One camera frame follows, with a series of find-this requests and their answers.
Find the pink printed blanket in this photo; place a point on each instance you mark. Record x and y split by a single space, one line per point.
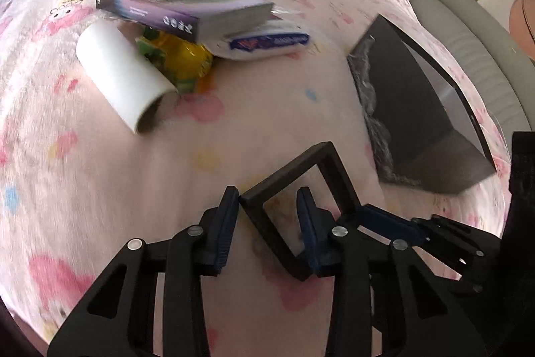
271 110

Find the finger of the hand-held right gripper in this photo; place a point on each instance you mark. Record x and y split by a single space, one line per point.
470 279
388 225

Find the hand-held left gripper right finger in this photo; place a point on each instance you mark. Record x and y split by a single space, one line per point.
307 233

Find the large black storage box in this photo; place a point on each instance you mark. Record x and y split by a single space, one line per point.
401 89

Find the white paper roll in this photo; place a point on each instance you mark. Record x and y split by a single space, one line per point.
121 68

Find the beige sofa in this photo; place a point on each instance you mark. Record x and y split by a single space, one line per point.
480 30

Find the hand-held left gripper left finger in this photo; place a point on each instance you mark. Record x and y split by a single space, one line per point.
225 227

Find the small black square frame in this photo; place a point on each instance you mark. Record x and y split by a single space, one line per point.
288 168

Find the white blue wet wipes pack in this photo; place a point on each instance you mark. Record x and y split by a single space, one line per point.
267 41

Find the yellow green snack packet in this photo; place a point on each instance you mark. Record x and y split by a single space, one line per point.
184 60

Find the purple box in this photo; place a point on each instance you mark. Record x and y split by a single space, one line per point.
184 3

